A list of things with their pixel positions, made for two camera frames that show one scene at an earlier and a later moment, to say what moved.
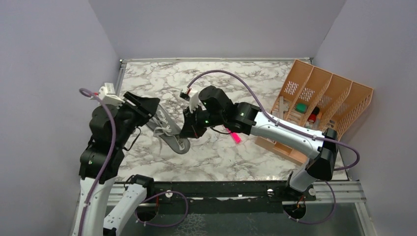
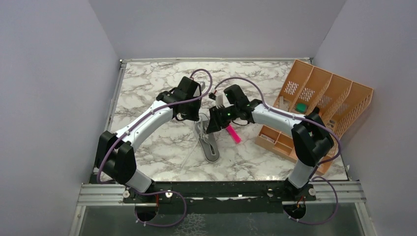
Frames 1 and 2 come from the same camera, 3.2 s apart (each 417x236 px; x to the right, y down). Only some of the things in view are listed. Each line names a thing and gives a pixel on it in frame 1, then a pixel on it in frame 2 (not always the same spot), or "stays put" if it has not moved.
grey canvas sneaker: [164, 129] → [207, 140]
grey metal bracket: [282, 107] stays put
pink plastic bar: [236, 137] stays put
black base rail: [222, 197] stays put
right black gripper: [191, 128] → [216, 123]
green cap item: [301, 107] stays put
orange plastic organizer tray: [318, 100] stays put
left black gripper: [145, 106] → [195, 116]
